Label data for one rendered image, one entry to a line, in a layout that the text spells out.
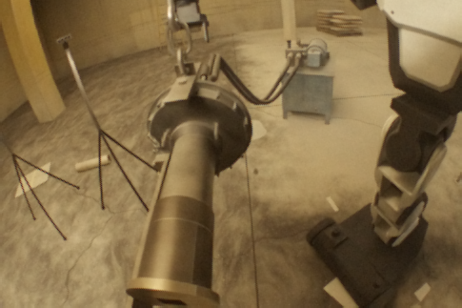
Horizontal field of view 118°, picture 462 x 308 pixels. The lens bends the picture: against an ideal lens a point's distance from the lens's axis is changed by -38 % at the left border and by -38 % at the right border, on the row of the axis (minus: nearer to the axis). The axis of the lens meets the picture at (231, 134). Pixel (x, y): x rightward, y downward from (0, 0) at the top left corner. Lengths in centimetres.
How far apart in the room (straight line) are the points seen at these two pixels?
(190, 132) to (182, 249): 29
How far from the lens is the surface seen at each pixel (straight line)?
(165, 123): 56
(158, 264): 33
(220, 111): 53
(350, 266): 118
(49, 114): 500
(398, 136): 56
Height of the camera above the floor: 125
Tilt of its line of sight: 34 degrees down
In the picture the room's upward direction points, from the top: 10 degrees counter-clockwise
